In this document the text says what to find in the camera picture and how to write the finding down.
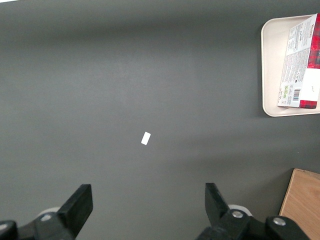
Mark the beige plastic tray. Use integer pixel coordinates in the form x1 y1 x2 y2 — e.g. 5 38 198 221
260 13 320 118

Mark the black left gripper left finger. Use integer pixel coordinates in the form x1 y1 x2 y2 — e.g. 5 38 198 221
0 183 94 240

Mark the small white tape marker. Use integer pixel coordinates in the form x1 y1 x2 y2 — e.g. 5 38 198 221
140 131 151 146

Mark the light wooden board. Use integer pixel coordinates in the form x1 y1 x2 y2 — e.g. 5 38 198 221
278 167 320 240

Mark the red and white carton box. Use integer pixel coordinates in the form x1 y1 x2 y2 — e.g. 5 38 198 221
276 12 320 110

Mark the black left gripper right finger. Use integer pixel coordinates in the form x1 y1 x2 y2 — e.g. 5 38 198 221
194 182 312 240

